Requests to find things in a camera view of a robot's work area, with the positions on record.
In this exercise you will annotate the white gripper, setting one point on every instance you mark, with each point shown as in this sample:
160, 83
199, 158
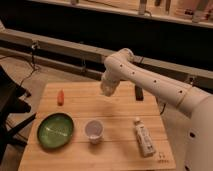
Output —
108, 87

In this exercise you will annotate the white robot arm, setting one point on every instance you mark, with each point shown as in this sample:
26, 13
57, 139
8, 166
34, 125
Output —
193, 102

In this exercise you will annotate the black rectangular block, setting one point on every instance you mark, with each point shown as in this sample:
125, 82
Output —
139, 94

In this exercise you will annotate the orange carrot toy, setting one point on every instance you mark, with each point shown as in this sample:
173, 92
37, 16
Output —
60, 98

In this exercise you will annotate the white plastic bottle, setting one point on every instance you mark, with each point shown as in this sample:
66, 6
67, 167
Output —
144, 139

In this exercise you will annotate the green bowl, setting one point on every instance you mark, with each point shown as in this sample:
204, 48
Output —
55, 131

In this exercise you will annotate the black chair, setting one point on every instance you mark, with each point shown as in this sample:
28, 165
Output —
10, 102

